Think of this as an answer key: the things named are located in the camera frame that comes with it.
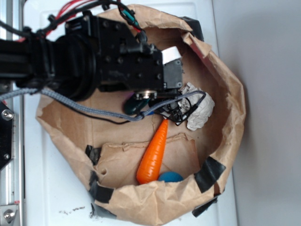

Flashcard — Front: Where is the orange plastic carrot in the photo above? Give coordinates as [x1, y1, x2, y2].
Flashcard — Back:
[136, 119, 168, 184]

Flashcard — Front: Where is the aluminium rail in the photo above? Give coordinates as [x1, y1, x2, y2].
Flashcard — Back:
[0, 0, 26, 226]

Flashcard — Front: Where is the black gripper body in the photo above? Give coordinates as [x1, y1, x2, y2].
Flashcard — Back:
[65, 14, 182, 100]

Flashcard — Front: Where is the brown paper bag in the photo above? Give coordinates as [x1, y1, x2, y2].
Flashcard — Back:
[36, 4, 246, 226]

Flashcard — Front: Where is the blue ball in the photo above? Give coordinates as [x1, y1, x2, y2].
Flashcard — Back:
[158, 171, 183, 182]

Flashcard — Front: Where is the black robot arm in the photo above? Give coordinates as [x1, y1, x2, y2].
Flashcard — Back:
[0, 13, 182, 101]

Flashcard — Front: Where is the dark green plastic pickle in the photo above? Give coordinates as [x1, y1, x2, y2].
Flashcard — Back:
[123, 97, 149, 115]

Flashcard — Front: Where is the crumpled white paper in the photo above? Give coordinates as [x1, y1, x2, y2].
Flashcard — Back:
[178, 92, 215, 131]

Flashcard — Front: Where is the grey braided cable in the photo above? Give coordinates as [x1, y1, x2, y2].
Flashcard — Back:
[0, 87, 206, 122]

